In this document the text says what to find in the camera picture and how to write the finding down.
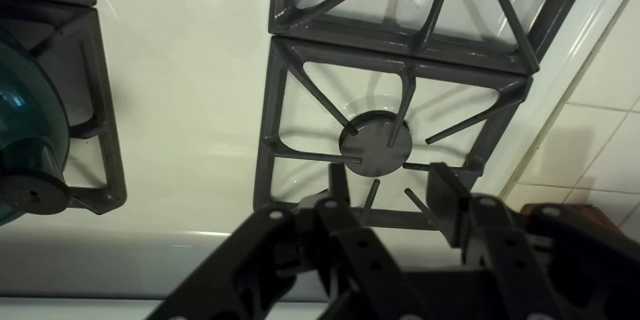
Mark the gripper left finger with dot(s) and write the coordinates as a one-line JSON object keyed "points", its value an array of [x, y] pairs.
{"points": [[260, 255]]}

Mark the brown wooden board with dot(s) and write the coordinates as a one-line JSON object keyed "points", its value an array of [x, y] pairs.
{"points": [[592, 212]]}

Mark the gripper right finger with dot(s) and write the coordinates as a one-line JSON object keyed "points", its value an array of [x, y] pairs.
{"points": [[500, 240]]}

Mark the stove burner with grey grate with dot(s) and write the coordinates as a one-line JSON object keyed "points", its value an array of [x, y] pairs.
{"points": [[102, 125], [350, 27], [376, 147]]}

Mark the white gas stove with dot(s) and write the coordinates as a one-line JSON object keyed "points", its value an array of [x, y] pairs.
{"points": [[185, 110]]}

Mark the teal kettle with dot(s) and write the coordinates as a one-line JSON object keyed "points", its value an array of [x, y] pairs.
{"points": [[27, 125]]}

